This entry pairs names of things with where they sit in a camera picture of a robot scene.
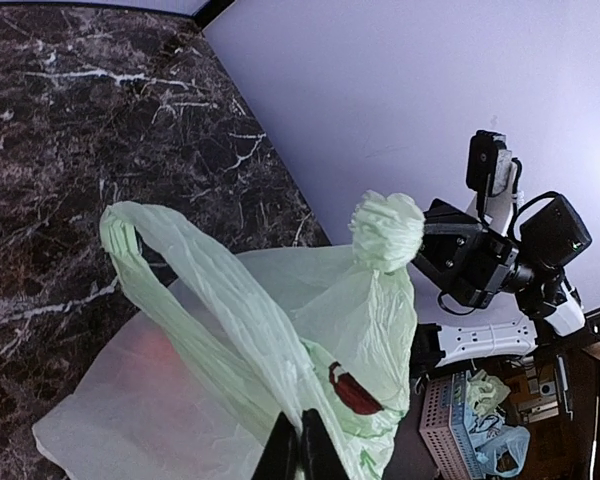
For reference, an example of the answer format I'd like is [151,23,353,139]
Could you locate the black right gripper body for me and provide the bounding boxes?
[413,198,518,308]

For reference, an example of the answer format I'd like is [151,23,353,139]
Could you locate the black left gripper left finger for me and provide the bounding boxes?
[251,412,299,480]

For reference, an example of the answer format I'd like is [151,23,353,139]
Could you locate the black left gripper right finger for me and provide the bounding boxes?
[300,409,349,480]

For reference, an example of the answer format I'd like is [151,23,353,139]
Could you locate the light green plastic bag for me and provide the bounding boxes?
[32,192,424,479]

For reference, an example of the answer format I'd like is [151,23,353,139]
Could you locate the orange fruit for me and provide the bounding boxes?
[123,331,186,378]

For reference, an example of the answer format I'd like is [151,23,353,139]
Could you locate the grey perforated basket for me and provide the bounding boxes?
[419,371,485,480]

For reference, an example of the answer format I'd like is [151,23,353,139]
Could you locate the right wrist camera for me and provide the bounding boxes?
[466,130,524,236]

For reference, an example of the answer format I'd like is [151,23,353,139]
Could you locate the right black frame post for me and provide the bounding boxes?
[191,0,236,31]

